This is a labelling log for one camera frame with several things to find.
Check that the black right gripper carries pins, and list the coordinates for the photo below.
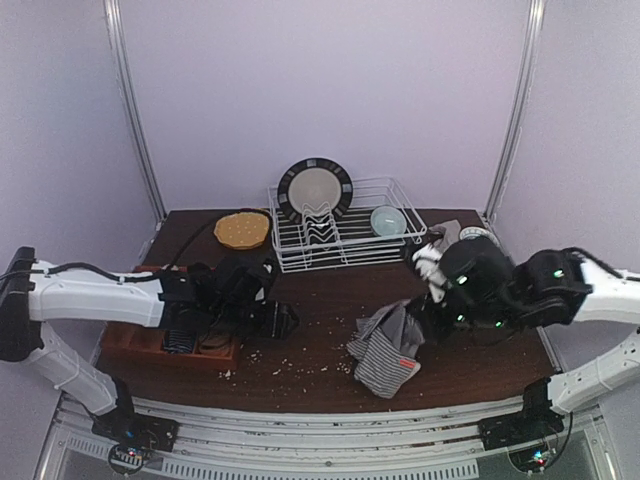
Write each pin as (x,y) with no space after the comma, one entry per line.
(426,310)

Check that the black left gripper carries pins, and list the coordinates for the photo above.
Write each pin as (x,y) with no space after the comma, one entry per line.
(270,317)

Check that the grey striped boxer underwear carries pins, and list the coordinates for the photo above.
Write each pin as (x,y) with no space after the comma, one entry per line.
(385,346)

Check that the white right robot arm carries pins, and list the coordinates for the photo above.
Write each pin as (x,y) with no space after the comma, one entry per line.
(590,308)

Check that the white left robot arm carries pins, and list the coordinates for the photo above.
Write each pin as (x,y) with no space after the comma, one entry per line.
(36,293)

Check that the brown rolled underwear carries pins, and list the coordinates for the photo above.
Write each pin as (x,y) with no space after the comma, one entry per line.
(214,344)

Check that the navy striped rolled underwear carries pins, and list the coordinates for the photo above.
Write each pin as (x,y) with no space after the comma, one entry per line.
(179,342)

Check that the yellow patterned white bowl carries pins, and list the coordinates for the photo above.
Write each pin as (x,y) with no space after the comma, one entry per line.
(473,232)

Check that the grey beige sock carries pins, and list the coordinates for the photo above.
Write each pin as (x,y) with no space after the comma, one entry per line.
(444,234)

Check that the yellow dotted plate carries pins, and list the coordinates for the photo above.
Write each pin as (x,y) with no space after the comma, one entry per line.
(246,229)

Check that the light blue bowl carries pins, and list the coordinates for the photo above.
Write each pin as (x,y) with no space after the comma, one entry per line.
(388,221)

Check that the brown wooden organizer box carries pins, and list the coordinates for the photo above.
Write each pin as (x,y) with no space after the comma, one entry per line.
(143,347)

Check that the black rimmed grey plate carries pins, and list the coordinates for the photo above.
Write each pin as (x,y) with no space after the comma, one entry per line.
(312,185)

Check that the white wire dish rack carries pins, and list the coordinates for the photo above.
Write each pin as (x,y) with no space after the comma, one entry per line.
(324,241)

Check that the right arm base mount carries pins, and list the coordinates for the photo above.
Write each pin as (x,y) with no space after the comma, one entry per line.
(533,431)

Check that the right aluminium frame post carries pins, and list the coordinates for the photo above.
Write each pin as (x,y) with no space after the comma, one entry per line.
(529,53)

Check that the aluminium frame post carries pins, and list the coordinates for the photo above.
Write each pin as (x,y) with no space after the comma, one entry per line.
(529,53)
(117,40)

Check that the aluminium front rail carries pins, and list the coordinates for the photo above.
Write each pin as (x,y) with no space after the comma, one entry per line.
(440,443)

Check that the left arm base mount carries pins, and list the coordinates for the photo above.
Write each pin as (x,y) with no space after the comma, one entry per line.
(137,436)

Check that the left aluminium frame post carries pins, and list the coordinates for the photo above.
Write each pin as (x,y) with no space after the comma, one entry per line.
(117,40)

